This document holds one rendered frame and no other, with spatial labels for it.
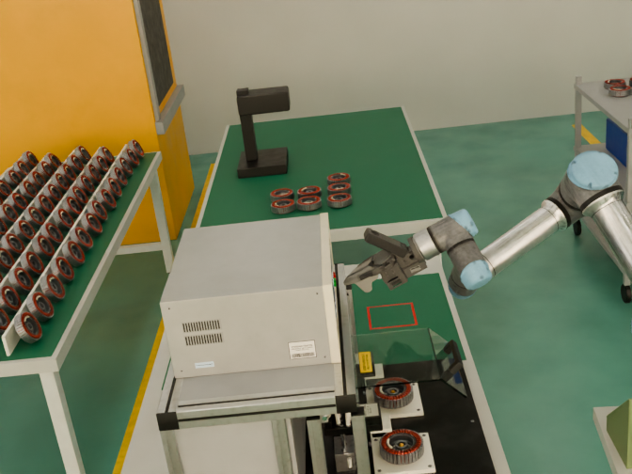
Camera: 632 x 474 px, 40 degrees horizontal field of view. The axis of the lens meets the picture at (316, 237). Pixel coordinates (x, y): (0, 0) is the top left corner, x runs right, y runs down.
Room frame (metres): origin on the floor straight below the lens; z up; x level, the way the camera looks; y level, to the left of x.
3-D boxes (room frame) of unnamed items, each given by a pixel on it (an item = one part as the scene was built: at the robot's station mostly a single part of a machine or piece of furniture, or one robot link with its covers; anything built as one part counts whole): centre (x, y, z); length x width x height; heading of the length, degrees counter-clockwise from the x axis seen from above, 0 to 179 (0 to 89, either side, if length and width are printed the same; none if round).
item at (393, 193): (4.33, -0.05, 0.37); 1.85 x 1.10 x 0.75; 178
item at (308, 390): (1.96, 0.16, 1.09); 0.68 x 0.44 x 0.05; 178
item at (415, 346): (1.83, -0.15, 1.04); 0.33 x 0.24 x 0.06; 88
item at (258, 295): (1.97, 0.16, 1.22); 0.44 x 0.39 x 0.20; 178
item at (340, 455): (1.83, -0.01, 0.80); 0.07 x 0.05 x 0.06; 178
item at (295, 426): (1.95, 0.10, 0.92); 0.66 x 0.01 x 0.30; 178
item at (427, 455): (1.82, -0.15, 0.78); 0.15 x 0.15 x 0.01; 88
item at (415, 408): (2.07, -0.16, 0.78); 0.15 x 0.15 x 0.01; 88
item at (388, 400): (2.07, -0.16, 0.80); 0.11 x 0.11 x 0.04
